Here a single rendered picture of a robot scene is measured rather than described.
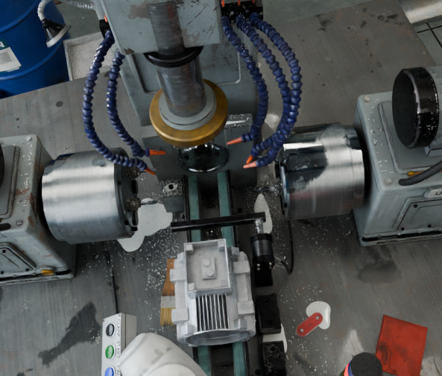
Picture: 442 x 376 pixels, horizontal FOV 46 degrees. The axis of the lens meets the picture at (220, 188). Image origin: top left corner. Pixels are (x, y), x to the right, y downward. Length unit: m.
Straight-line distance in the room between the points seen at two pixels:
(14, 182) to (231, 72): 0.63
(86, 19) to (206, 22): 2.56
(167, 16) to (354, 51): 1.18
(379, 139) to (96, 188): 0.72
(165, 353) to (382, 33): 1.50
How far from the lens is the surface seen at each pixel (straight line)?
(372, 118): 1.41
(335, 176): 1.33
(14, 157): 1.47
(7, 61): 2.85
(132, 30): 0.98
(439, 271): 1.65
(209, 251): 1.27
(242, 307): 1.26
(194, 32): 0.98
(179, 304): 1.29
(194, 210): 1.53
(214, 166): 1.54
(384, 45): 2.07
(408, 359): 1.55
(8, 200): 1.41
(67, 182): 1.38
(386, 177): 1.32
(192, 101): 1.13
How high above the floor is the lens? 2.29
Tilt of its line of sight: 62 degrees down
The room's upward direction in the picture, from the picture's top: 11 degrees counter-clockwise
